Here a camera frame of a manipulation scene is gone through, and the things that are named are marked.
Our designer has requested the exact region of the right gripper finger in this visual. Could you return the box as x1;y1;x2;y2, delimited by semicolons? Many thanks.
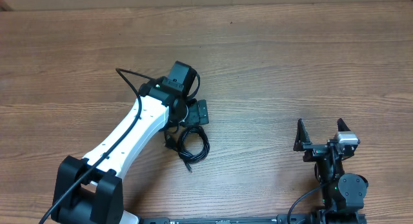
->
337;118;350;132
293;118;312;152

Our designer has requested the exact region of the black USB-A cable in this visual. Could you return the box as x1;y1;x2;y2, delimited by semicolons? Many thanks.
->
164;125;211;165

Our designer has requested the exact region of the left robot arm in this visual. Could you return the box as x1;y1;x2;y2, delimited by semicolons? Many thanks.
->
40;61;210;223

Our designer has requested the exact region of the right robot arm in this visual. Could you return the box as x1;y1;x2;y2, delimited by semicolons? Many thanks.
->
287;118;368;223

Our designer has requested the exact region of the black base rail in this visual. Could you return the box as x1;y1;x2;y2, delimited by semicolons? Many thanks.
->
138;214;367;224

